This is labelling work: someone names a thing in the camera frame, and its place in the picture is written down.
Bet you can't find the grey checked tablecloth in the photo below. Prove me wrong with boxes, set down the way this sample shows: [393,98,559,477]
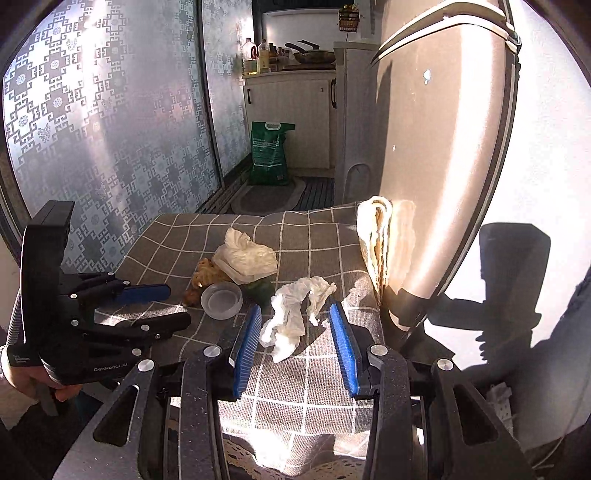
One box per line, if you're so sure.
[95,200,386,480]

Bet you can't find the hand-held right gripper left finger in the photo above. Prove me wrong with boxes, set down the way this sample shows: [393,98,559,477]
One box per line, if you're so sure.
[92,305,263,480]

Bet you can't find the white tall cabinet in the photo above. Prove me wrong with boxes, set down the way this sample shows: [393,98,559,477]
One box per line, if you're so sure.
[334,41,385,205]

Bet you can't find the green sack with handle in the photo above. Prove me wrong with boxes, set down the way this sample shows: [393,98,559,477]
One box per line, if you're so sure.
[249,121,296,186]

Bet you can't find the grey oval rug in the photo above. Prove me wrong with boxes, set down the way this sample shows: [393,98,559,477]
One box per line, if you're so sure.
[231,178,305,215]

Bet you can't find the green wrapper scrap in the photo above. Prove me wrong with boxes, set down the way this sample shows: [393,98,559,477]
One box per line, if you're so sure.
[242,281,273,305]

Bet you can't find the white paper tissue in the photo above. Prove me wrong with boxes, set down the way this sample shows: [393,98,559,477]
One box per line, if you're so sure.
[259,276,338,364]

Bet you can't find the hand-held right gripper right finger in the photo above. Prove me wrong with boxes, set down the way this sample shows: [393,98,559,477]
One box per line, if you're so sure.
[329,301,536,480]

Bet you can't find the person's left hand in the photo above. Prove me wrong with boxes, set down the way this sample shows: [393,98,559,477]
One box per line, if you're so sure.
[9,369,83,402]

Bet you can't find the white lace cloth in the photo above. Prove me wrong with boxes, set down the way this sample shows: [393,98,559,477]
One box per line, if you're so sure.
[222,434,370,480]

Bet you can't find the brown food peel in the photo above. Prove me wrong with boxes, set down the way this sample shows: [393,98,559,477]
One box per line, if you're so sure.
[183,257,232,306]

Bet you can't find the frying pan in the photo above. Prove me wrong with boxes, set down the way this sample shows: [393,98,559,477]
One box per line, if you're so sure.
[285,41,336,64]

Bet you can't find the wide patterned glass sliding door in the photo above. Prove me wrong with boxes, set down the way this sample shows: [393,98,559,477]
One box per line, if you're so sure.
[2,0,221,274]

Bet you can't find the white perforated basket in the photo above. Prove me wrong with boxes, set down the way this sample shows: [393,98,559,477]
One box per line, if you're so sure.
[485,383,514,428]

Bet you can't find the narrow patterned glass sliding door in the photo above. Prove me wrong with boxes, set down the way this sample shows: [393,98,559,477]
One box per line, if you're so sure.
[201,0,254,180]

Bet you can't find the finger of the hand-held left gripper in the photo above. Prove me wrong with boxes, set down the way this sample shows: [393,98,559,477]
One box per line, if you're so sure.
[69,272,171,308]
[76,311,192,352]

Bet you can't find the wall spice rack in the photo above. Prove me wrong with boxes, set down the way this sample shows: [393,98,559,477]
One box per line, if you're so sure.
[338,4,361,32]

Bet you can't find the grey corrugated cable sleeve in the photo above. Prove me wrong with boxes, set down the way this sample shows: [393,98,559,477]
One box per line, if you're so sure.
[8,288,26,347]

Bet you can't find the crumpled white plastic wrapper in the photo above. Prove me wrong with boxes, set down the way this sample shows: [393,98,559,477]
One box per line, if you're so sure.
[212,227,279,286]

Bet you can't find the white kitchen cabinet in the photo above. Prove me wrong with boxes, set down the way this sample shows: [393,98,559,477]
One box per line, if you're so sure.
[243,69,338,169]

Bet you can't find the clear plastic lid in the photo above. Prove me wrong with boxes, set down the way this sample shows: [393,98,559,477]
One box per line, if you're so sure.
[201,281,244,320]

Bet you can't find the beige refrigerator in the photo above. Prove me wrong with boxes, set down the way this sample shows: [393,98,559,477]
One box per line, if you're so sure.
[372,0,522,352]

